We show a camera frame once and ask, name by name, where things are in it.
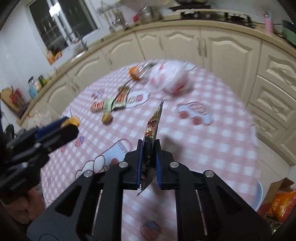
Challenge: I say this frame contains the black gold snack wrapper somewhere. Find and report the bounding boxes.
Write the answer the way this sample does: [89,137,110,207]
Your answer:
[138,99,166,195]

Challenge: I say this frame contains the orange mandarin peel with stem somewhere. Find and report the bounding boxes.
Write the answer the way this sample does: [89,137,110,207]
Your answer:
[118,66,140,92]

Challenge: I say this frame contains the cream kitchen cabinets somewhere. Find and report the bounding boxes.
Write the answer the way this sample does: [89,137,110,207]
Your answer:
[27,20,295,166]

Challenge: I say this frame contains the person's left hand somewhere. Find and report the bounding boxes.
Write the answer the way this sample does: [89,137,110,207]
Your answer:
[4,187,46,224]

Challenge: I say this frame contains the brown food crumb piece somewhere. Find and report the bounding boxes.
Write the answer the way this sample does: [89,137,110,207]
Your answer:
[101,112,112,124]

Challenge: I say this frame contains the red white checkered wrapper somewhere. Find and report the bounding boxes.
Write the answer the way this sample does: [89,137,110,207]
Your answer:
[111,86,130,111]

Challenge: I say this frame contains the pink checkered tablecloth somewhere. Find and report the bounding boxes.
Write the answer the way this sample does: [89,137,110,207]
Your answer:
[40,59,265,241]

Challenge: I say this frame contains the white red plastic bag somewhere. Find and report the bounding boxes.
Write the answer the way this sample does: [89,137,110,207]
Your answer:
[147,60,196,95]

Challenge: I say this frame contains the clear foil snack wrapper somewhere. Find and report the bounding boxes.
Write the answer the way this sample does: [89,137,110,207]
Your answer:
[138,62,156,79]

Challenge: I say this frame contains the chrome sink faucet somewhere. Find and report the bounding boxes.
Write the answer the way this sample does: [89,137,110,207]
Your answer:
[65,31,89,53]

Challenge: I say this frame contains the dark window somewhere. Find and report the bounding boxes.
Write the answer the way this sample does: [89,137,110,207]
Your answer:
[27,0,99,54]

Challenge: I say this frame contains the cardboard box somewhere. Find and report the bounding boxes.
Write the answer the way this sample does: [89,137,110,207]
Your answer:
[257,178,294,217]

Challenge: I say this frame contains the steel pot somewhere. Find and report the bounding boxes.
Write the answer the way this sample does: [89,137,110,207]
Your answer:
[138,6,162,24]

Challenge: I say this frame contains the orange snack bag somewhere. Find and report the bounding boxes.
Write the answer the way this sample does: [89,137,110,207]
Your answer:
[268,190,295,223]

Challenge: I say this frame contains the black gas stove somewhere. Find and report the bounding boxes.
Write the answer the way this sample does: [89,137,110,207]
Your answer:
[170,4,255,29]

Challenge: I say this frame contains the pink utensil cup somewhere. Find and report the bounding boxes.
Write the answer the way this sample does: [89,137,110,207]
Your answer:
[263,12,274,33]

